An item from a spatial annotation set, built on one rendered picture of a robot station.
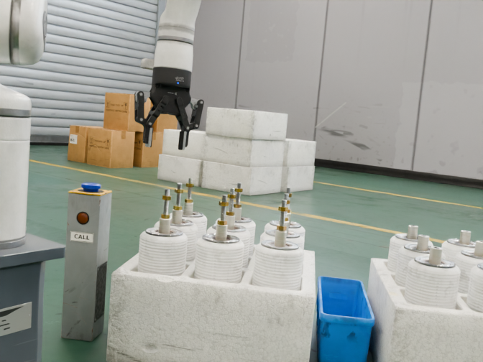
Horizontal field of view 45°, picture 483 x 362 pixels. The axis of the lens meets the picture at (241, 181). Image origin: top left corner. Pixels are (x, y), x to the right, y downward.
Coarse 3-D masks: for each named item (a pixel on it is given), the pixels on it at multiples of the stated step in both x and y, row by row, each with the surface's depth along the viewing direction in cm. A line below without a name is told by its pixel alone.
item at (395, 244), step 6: (390, 240) 135; (396, 240) 133; (402, 240) 132; (390, 246) 135; (396, 246) 133; (390, 252) 135; (396, 252) 133; (390, 258) 134; (396, 258) 133; (390, 264) 134; (396, 264) 133; (390, 270) 134
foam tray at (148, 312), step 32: (128, 288) 112; (160, 288) 111; (192, 288) 110; (224, 288) 109; (256, 288) 109; (128, 320) 112; (160, 320) 111; (192, 320) 111; (224, 320) 110; (256, 320) 109; (288, 320) 108; (128, 352) 113; (160, 352) 112; (192, 352) 111; (224, 352) 110; (256, 352) 110; (288, 352) 109
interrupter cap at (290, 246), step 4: (264, 240) 117; (268, 240) 118; (272, 240) 118; (264, 244) 113; (268, 244) 114; (272, 244) 116; (288, 244) 116; (292, 244) 116; (296, 244) 116; (268, 248) 112; (272, 248) 112; (276, 248) 111; (280, 248) 111; (284, 248) 111; (288, 248) 112; (292, 248) 112; (296, 248) 113
